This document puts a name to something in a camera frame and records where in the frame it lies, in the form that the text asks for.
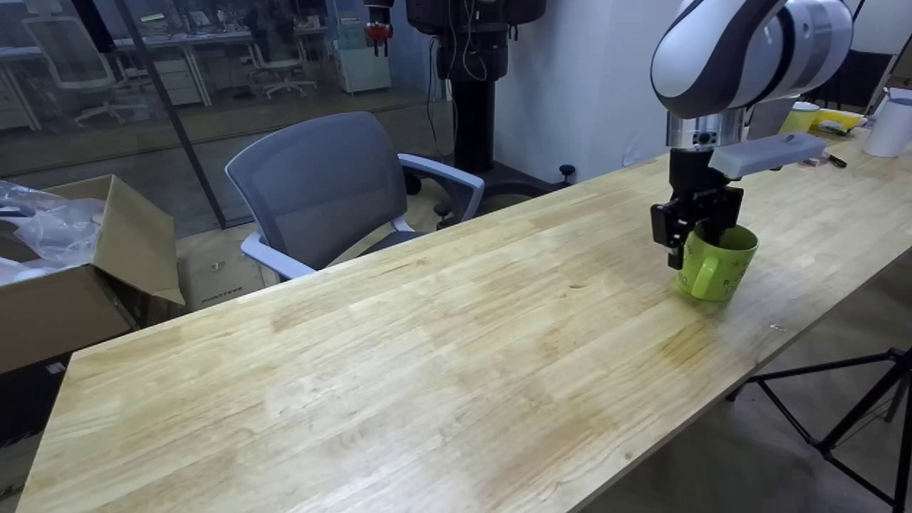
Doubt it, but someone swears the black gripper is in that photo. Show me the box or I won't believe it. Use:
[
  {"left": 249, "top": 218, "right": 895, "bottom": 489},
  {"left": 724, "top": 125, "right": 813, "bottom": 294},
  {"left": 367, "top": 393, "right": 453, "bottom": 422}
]
[{"left": 649, "top": 148, "right": 745, "bottom": 269}]

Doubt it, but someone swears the yellow tape dispenser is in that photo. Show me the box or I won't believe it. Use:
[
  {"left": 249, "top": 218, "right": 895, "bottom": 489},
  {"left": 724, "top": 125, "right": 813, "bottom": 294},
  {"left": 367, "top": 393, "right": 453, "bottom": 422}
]
[{"left": 782, "top": 98, "right": 865, "bottom": 133}]

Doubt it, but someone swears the black tripod stand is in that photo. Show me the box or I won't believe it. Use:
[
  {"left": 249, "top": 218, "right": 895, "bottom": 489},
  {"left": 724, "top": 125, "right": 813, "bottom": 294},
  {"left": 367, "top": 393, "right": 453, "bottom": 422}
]
[{"left": 726, "top": 346, "right": 912, "bottom": 513}]

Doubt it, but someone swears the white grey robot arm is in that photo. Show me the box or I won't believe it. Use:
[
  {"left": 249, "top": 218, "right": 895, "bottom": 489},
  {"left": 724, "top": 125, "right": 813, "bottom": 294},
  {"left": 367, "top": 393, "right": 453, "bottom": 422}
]
[{"left": 649, "top": 0, "right": 855, "bottom": 269}]

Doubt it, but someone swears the open cardboard box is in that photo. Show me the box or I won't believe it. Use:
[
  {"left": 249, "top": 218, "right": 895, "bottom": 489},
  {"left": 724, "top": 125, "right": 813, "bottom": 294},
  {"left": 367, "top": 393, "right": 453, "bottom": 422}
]
[{"left": 0, "top": 177, "right": 186, "bottom": 371}]

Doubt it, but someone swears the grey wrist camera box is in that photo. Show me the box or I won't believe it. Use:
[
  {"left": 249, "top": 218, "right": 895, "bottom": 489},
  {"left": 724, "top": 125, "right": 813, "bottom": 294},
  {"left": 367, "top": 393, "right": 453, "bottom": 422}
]
[{"left": 709, "top": 133, "right": 825, "bottom": 180}]

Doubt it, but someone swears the grey mesh office chair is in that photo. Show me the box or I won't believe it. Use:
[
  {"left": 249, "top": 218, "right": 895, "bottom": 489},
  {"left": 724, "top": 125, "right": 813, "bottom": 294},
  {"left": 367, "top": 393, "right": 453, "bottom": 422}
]
[{"left": 226, "top": 110, "right": 484, "bottom": 279}]

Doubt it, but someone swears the white cylindrical container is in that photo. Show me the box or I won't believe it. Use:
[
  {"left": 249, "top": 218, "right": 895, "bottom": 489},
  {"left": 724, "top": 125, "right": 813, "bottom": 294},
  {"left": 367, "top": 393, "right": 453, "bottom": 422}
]
[{"left": 865, "top": 87, "right": 912, "bottom": 158}]

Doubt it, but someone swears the clear plastic packing wrap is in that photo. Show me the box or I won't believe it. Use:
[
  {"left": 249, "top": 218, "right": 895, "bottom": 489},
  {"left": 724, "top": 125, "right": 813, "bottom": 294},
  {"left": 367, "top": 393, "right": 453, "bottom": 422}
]
[{"left": 0, "top": 181, "right": 107, "bottom": 285}]

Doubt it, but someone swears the black robot pedestal stand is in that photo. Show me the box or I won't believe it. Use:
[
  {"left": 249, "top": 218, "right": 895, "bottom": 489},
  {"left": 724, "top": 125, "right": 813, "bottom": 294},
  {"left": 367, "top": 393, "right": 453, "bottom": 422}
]
[{"left": 409, "top": 0, "right": 577, "bottom": 197}]

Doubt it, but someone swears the green plastic mug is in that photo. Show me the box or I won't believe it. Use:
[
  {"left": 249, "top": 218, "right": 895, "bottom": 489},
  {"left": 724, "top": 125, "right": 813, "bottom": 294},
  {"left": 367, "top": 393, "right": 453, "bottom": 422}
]
[{"left": 675, "top": 224, "right": 758, "bottom": 301}]

